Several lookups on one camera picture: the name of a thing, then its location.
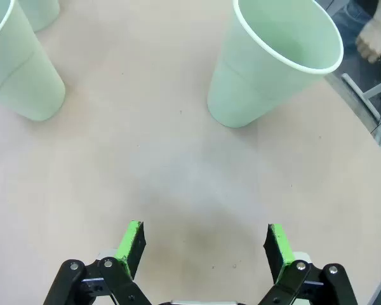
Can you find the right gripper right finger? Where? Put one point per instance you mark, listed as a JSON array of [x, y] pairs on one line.
[[277, 251]]

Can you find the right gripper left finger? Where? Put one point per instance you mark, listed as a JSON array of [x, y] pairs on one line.
[[131, 248]]

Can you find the pale green plastic cup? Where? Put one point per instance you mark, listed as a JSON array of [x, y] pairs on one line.
[[241, 95], [41, 12], [25, 79]]

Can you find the person's left hand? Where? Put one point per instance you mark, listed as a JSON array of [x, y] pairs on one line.
[[373, 39]]

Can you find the person's blue jeans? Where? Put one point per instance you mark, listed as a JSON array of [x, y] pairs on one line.
[[349, 19]]

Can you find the grey metal frame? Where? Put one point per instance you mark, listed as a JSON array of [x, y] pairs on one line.
[[357, 90]]

